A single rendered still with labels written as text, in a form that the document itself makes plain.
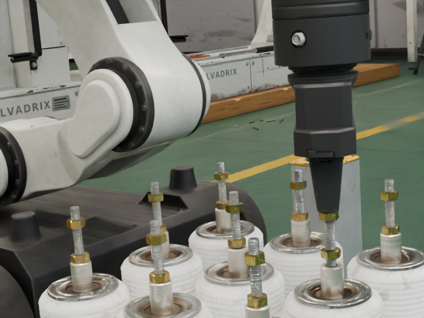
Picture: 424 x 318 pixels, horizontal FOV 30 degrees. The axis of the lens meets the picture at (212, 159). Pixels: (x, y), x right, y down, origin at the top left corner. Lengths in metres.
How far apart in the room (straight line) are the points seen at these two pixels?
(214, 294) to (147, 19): 0.57
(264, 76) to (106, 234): 2.88
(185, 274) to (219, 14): 6.52
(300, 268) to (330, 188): 0.18
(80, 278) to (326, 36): 0.36
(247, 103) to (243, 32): 3.38
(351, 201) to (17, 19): 2.24
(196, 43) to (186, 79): 6.39
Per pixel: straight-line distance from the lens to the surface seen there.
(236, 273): 0.85
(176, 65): 1.20
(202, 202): 1.41
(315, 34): 0.70
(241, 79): 3.93
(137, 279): 0.91
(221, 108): 3.70
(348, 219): 1.11
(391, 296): 0.85
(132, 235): 1.28
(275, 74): 4.16
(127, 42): 1.18
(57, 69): 3.22
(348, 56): 0.70
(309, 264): 0.91
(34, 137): 1.38
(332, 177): 0.75
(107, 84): 1.15
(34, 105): 3.07
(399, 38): 6.37
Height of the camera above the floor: 0.54
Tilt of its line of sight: 11 degrees down
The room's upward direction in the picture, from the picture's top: 4 degrees counter-clockwise
